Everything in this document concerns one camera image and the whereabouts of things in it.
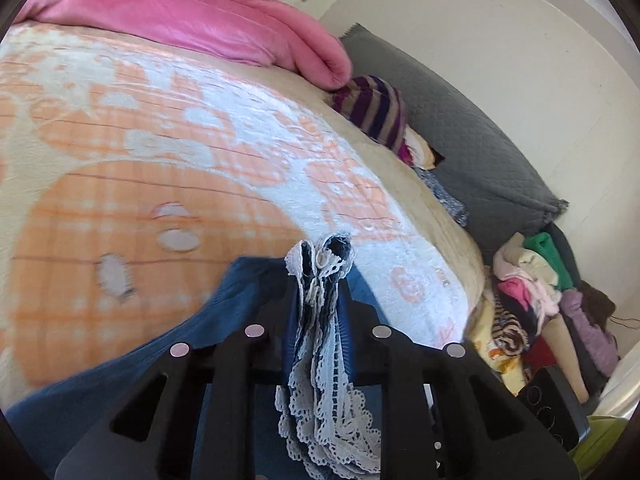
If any pink quilt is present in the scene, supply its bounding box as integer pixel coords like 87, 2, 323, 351
12, 0, 354, 89

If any cream and magenta cloth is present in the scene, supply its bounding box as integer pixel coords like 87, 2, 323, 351
399, 126, 447, 170

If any black box with rings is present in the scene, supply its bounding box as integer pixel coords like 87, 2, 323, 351
516, 365, 592, 454

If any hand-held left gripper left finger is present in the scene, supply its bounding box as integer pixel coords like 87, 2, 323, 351
55, 275, 302, 480

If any pile of colourful clothes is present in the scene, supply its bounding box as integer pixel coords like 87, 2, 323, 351
469, 231, 622, 403

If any grey quilted headboard cushion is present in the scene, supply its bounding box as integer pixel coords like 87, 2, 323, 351
339, 22, 571, 257

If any blue denim skirt with lace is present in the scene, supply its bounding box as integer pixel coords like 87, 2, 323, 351
2, 231, 397, 480

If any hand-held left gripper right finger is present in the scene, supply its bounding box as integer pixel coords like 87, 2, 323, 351
338, 279, 582, 480

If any orange and cream printed blanket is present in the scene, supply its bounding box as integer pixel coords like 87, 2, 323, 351
0, 21, 487, 413

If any blue floral cloth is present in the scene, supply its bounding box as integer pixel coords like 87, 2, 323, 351
414, 166, 472, 227

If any purple striped cloth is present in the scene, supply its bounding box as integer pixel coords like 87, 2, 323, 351
329, 74, 409, 154

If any yellow-green bag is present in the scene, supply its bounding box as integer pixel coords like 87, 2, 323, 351
570, 412, 632, 472

